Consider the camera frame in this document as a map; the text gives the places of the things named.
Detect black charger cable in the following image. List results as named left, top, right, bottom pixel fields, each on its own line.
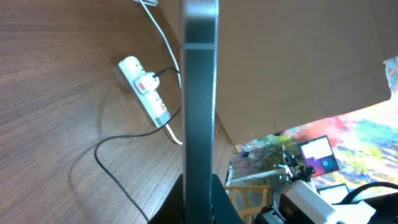
left=94, top=67, right=183, bottom=222

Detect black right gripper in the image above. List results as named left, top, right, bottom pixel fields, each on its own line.
left=254, top=205, right=285, bottom=224

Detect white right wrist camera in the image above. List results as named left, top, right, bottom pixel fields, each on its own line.
left=278, top=180, right=376, bottom=224

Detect white charger adapter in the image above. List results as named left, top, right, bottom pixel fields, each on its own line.
left=134, top=72, right=160, bottom=95

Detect white power strip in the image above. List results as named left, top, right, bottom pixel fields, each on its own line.
left=118, top=56, right=170, bottom=128

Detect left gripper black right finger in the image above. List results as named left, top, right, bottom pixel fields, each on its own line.
left=211, top=174, right=244, bottom=224

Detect white power strip cord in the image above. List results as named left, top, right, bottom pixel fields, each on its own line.
left=133, top=0, right=183, bottom=146

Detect open laptop with screen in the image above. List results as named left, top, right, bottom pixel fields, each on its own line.
left=298, top=136, right=340, bottom=177

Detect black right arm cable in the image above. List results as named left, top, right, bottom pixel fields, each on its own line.
left=340, top=181, right=398, bottom=205

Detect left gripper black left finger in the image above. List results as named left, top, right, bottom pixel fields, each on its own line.
left=148, top=174, right=184, bottom=224

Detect wooden chair frame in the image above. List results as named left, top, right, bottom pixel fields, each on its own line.
left=224, top=185, right=272, bottom=224

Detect blue screen smartphone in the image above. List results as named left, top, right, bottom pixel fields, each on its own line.
left=180, top=0, right=219, bottom=223

